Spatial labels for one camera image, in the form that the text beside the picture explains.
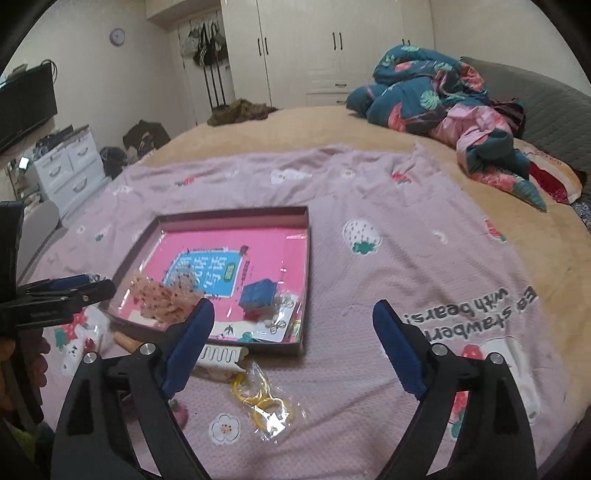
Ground dark striped cloth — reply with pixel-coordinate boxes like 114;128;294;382
490;99;527;139

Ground white drawer cabinet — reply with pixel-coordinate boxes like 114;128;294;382
31;124;112;219

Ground yellow hair tie bag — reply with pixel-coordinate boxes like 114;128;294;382
230;361;297;433

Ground dark olive clothes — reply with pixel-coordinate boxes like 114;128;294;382
206;98;279;127

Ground red and beige pillow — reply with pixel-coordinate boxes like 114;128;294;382
521;147;586;205

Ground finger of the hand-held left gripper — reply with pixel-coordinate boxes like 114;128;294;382
0;279;117;329
17;274;93;296

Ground grey headboard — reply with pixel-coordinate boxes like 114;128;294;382
459;56;591;169

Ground hanging bags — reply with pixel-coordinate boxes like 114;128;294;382
179;21;230;69

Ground floral quilt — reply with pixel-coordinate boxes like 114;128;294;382
346;43;549;213

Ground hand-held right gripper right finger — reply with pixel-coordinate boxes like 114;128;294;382
372;299;542;480

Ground earring card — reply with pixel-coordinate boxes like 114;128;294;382
255;295;304;343

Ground pink booklet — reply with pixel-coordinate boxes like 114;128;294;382
137;225;308;344

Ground pink strawberry blanket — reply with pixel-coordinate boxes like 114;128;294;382
27;142;575;480

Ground black bag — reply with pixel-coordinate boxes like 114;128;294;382
122;119;172;156

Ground white wardrobe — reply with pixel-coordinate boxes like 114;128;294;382
221;0;435;110

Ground black television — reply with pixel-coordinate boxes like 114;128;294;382
0;62;59;154

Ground grey chair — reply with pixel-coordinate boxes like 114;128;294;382
17;200;64;280

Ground orange hair clip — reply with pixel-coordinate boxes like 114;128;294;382
113;331;140;355

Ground beige bed sheet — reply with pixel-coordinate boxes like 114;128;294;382
139;104;591;333

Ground blue cube box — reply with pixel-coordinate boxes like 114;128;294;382
238;278;281;318

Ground white hair claw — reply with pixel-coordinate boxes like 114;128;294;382
194;342;251;376

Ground brown cardboard box tray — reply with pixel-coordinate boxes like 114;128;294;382
99;206;311;357

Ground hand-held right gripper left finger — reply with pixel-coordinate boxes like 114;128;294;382
50;298;217;480

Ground person's left hand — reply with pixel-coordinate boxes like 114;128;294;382
0;336;51;416

